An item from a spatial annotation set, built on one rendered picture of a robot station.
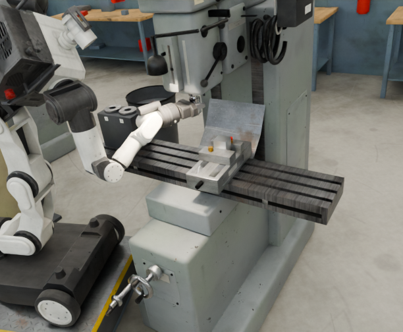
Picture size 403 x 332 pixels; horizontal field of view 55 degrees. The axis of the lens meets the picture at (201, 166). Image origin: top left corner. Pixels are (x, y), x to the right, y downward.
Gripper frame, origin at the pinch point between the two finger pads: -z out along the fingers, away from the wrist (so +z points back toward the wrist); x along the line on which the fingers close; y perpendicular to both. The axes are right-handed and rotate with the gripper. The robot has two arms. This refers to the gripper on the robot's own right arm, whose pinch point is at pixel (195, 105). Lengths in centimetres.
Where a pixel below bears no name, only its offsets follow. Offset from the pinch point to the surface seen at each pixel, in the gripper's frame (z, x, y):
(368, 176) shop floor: -174, 15, 121
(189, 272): 32, -30, 55
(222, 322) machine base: 15, -26, 103
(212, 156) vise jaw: 3.6, -14.1, 18.4
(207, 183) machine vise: 13.0, -22.2, 24.0
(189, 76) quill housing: 6.7, -7.9, -15.9
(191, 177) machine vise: 16.0, -15.5, 22.7
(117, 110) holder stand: 17.1, 45.3, 9.6
